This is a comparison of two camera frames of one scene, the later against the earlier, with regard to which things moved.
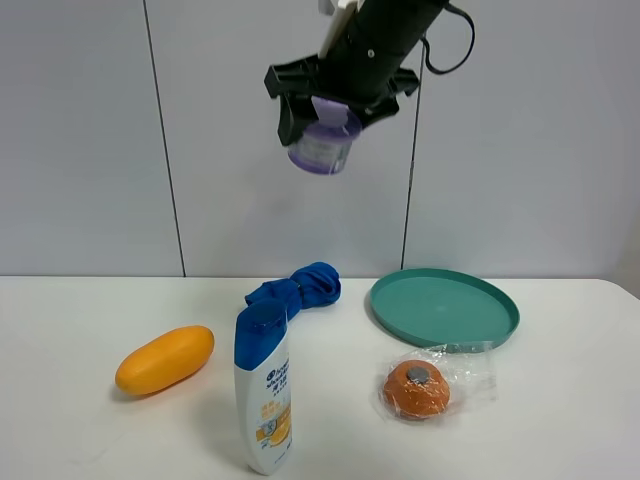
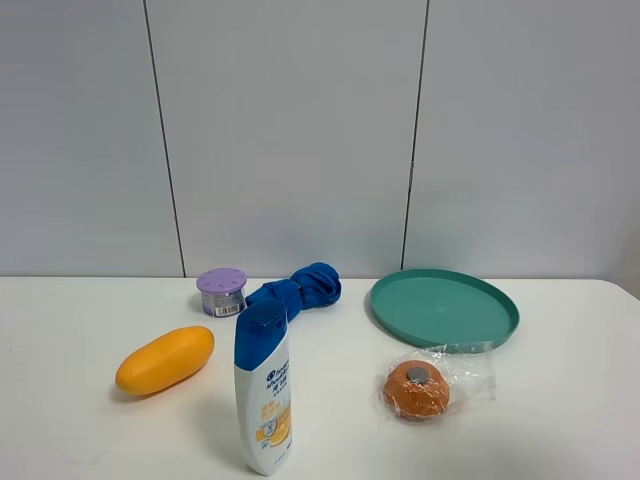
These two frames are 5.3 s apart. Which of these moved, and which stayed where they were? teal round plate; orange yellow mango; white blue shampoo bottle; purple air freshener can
Moved: purple air freshener can
Stayed: orange yellow mango; white blue shampoo bottle; teal round plate
